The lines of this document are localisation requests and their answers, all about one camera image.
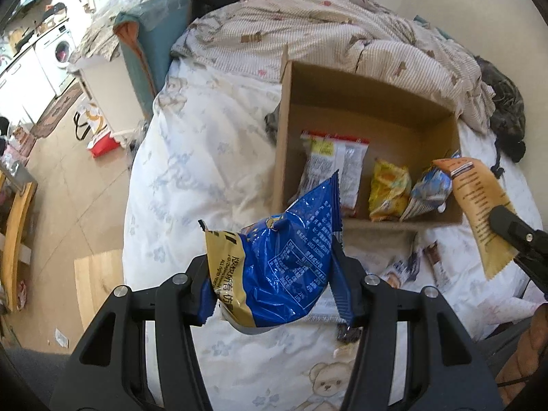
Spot wooden shelf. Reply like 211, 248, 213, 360
0, 171, 39, 313

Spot white and red shopping bag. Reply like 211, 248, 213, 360
74, 100, 126, 159

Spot person's right hand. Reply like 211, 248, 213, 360
499, 304, 548, 407

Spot orange snack packet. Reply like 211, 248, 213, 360
432, 157, 520, 282

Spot white storage cabinet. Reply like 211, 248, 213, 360
71, 53, 148, 135

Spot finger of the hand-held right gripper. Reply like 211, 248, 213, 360
489, 204, 548, 251
511, 248, 548, 285

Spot white washing machine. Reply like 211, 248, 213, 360
34, 26, 78, 95

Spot patterned floor rug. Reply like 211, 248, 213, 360
32, 81, 86, 138

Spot pile of snack packets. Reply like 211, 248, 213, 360
306, 240, 455, 346

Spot teal cushion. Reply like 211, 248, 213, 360
113, 0, 193, 121

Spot dark blue cord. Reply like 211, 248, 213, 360
491, 137, 509, 179

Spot red-bordered clear snack bag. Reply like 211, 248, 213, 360
297, 130, 370, 217

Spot dark grey cloth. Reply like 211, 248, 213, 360
264, 109, 284, 147

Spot dark camouflage garment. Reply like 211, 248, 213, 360
475, 55, 526, 163

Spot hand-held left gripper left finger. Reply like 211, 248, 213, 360
49, 254, 215, 411

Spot blue and gold snack bag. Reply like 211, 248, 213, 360
198, 170, 346, 335

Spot blue and white snack bag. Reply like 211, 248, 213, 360
400, 150, 462, 222

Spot person's grey trouser leg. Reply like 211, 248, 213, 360
6, 345, 84, 411

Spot light wooden board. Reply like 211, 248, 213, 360
74, 248, 126, 331

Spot crumpled printed cloth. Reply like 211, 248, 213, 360
71, 0, 125, 63

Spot white kitchen base cabinets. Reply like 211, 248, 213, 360
0, 45, 56, 125

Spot brown cardboard box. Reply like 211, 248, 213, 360
272, 47, 465, 275

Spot checked bear print duvet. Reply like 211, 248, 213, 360
171, 0, 495, 133

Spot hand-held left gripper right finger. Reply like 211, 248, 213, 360
329, 240, 503, 411

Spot yellow snack bag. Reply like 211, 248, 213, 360
369, 159, 413, 222

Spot small dog print box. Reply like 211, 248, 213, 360
8, 123, 38, 160

